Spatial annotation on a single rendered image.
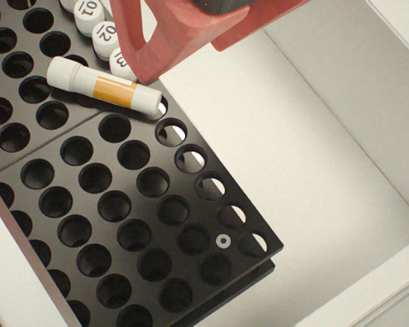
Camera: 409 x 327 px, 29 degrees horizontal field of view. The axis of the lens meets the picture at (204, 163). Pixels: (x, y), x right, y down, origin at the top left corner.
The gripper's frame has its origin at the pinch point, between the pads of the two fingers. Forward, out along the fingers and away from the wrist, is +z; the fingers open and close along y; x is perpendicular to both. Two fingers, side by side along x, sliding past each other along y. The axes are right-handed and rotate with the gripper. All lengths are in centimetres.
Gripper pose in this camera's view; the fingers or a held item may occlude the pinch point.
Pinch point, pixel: (179, 39)
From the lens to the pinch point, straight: 27.7
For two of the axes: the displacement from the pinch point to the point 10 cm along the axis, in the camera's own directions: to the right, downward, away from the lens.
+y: -7.9, 4.0, -4.6
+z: -2.5, 4.8, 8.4
